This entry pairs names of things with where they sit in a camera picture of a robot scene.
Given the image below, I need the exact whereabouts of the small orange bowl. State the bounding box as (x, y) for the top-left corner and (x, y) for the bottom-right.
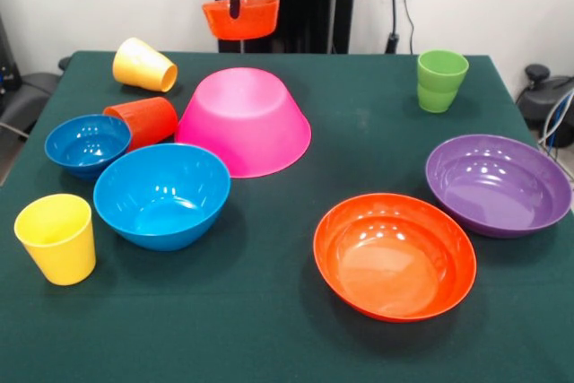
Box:
(201, 0), (281, 41)

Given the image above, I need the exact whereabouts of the golden yellow plastic cup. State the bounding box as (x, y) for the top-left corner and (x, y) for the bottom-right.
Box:
(111, 37), (178, 93)

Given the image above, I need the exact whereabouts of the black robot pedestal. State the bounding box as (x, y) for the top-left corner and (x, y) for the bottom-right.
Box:
(206, 0), (362, 55)

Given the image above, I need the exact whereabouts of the lemon yellow plastic cup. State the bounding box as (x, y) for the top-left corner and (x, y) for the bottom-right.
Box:
(13, 193), (97, 287)

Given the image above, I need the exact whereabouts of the small dark blue bowl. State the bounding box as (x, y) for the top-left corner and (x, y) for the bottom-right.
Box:
(44, 114), (133, 181)

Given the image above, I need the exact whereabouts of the light blue plastic bowl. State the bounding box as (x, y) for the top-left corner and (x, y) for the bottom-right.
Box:
(92, 143), (232, 253)

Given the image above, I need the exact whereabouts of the green plastic cup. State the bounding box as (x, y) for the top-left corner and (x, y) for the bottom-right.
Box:
(416, 48), (470, 114)

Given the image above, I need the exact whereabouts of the large shallow orange bowl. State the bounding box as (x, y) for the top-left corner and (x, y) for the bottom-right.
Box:
(312, 193), (478, 324)

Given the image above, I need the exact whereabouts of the black hanging cable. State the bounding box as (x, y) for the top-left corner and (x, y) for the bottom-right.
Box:
(385, 0), (416, 55)

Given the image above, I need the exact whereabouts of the pink plastic bowl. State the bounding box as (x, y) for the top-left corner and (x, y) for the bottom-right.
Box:
(174, 66), (313, 179)

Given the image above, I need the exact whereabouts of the purple plastic bowl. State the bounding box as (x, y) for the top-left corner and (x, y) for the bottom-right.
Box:
(424, 133), (573, 239)

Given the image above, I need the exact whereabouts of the tangle of floor cables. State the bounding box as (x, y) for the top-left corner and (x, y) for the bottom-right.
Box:
(536, 89), (574, 153)

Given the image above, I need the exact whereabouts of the dark green tablecloth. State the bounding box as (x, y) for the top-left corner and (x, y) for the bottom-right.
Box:
(0, 49), (574, 383)

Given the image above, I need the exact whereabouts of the red-orange plastic cup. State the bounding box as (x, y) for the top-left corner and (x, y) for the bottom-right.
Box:
(102, 96), (179, 152)

